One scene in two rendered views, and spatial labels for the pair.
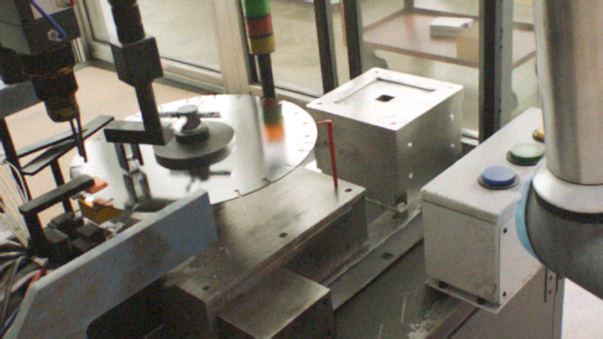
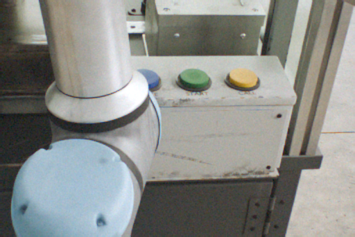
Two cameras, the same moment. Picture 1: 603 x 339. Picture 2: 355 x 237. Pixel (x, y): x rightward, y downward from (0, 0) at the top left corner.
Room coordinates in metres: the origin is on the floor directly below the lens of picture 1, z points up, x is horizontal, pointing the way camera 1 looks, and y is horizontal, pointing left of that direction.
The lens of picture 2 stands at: (0.15, -0.70, 1.43)
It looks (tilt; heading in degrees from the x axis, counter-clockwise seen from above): 36 degrees down; 32
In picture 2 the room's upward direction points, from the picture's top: 6 degrees clockwise
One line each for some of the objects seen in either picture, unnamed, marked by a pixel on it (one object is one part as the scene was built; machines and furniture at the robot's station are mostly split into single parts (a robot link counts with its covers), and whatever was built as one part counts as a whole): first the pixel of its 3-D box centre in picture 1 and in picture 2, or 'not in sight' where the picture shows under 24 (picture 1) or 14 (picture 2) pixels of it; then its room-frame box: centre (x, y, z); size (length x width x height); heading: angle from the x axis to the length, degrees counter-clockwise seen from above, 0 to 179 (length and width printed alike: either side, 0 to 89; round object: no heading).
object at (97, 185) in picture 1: (68, 213); not in sight; (0.77, 0.28, 0.95); 0.10 x 0.03 x 0.07; 133
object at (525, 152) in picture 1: (526, 156); (193, 82); (0.84, -0.29, 0.90); 0.04 x 0.04 x 0.02
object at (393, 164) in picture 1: (387, 138); (199, 28); (1.09, -0.15, 0.82); 0.18 x 0.18 x 0.15; 43
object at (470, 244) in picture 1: (514, 202); (187, 118); (0.85, -0.28, 0.82); 0.28 x 0.11 x 0.15; 133
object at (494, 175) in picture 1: (498, 179); (143, 82); (0.79, -0.24, 0.90); 0.04 x 0.04 x 0.02
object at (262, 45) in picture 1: (261, 41); not in sight; (1.19, 0.04, 0.98); 0.05 x 0.04 x 0.03; 43
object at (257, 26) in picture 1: (258, 23); not in sight; (1.19, 0.04, 1.02); 0.05 x 0.04 x 0.03; 43
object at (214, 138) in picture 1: (192, 136); not in sight; (0.90, 0.14, 0.96); 0.11 x 0.11 x 0.03
